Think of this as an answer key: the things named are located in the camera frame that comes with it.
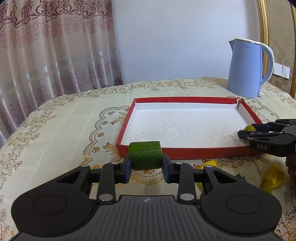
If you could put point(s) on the dark green avocado-like fruit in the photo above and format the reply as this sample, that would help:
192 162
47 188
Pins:
241 177

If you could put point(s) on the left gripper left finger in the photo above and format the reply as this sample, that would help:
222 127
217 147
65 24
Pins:
108 176

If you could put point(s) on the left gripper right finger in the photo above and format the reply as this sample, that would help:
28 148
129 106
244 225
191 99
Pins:
185 176

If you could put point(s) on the white wall switch panel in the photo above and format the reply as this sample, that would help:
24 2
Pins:
281 70

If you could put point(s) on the blue electric kettle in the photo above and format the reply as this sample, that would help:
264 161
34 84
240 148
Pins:
252 65

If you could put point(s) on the red shallow box tray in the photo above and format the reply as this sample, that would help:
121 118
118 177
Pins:
189 128

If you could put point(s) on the pink floral curtain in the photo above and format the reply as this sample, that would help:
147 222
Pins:
53 48

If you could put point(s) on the green round tomato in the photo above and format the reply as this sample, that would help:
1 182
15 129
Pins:
250 129

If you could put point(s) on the green cucumber chunk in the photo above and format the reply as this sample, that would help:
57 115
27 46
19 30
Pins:
145 155

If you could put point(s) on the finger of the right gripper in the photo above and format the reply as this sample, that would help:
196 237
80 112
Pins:
274 126
248 135

